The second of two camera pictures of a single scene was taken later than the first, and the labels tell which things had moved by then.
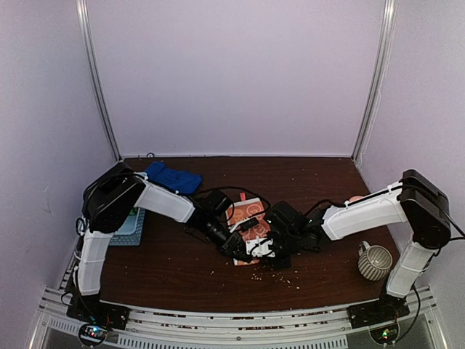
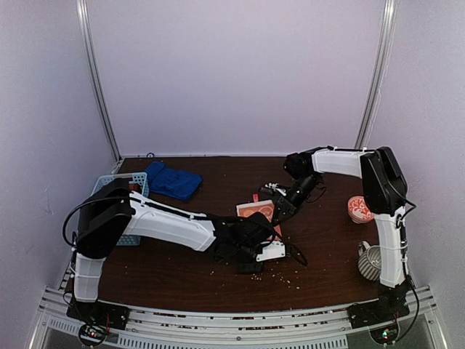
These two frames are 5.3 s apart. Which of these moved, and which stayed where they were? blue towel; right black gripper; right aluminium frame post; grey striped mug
Moved: right black gripper
Stayed: right aluminium frame post; blue towel; grey striped mug
